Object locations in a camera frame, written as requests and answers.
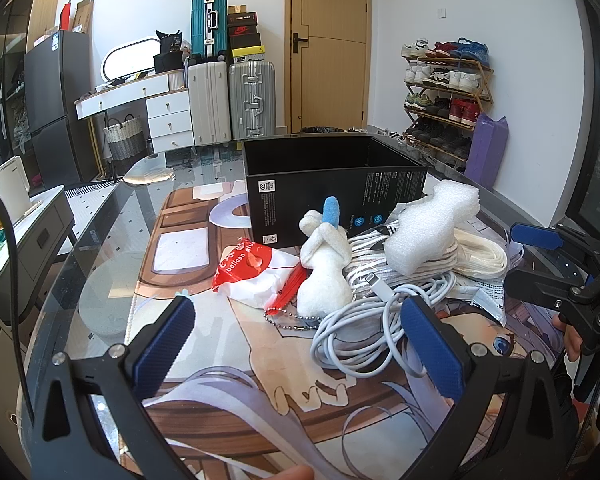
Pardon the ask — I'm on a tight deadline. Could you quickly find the white printed plastic pouch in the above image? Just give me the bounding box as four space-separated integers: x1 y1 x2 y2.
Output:
446 274 506 326

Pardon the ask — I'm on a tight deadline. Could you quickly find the cream rope bundle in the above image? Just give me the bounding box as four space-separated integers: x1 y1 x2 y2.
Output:
450 226 510 281

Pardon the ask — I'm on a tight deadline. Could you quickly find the white charging cable bundle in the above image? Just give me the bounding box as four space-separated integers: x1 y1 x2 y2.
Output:
308 268 458 378

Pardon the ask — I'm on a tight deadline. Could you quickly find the white foam wrap piece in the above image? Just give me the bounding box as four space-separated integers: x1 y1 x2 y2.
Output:
384 180 480 276

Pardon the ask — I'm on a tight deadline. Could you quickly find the red and white plastic bag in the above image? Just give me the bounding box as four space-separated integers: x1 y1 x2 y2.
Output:
212 238 309 314

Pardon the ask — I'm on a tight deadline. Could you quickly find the white plush toy blue horn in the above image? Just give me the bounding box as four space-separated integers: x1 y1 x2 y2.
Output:
297 196 353 318

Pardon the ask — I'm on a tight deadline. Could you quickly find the black cardboard storage box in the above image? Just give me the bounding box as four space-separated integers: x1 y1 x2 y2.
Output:
242 133 427 248

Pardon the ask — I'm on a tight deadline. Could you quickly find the adidas white laces bag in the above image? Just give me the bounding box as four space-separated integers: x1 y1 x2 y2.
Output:
343 221 458 298

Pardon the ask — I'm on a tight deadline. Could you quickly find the person's right hand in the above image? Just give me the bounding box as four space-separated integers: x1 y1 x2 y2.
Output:
552 314 582 362

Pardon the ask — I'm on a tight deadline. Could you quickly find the person's left hand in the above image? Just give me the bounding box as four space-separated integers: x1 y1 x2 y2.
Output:
266 465 314 480

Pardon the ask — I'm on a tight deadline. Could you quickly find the anime print desk mat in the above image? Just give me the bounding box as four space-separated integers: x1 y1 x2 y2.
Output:
125 180 562 479

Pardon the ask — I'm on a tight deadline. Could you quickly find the purple yoga mat bag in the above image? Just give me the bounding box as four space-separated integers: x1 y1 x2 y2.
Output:
464 113 508 190

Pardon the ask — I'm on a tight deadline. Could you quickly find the grey side cabinet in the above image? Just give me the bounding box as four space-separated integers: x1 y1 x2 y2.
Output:
0 185 74 326

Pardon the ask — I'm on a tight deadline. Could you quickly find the wooden shoe rack with shoes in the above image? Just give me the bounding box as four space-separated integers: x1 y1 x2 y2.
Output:
400 37 493 171

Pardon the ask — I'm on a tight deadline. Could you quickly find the woven laundry basket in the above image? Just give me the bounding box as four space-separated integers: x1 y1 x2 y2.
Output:
104 114 146 160

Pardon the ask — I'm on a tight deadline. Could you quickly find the white electric kettle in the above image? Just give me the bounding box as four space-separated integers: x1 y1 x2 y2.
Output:
0 156 42 226

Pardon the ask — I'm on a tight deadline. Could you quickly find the white vanity desk with drawers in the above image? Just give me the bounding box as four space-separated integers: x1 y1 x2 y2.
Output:
74 70 194 153

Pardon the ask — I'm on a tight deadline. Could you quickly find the white hard suitcase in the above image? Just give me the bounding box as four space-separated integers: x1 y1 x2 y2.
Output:
187 62 232 146

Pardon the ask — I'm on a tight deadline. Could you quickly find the silver aluminium suitcase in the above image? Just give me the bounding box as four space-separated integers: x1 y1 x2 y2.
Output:
228 61 276 140

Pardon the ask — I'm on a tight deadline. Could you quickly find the black handbag on desk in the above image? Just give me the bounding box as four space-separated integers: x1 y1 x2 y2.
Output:
154 30 183 74

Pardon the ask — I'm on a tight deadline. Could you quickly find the oval vanity mirror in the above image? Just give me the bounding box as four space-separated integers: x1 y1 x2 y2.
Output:
100 38 160 81

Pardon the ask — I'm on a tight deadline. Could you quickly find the black refrigerator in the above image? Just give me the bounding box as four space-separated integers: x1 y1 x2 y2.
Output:
24 30 98 188

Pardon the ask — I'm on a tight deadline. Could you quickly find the wooden door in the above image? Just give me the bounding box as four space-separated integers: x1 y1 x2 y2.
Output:
284 0 372 132

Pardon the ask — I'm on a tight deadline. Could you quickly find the stack of shoe boxes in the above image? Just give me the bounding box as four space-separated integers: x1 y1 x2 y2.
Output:
227 4 265 63

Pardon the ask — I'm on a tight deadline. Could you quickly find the teal hard suitcase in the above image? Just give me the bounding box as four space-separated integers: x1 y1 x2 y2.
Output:
190 0 230 62

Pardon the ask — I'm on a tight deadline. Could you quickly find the black camera cable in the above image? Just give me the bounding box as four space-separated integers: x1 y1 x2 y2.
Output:
0 176 37 426

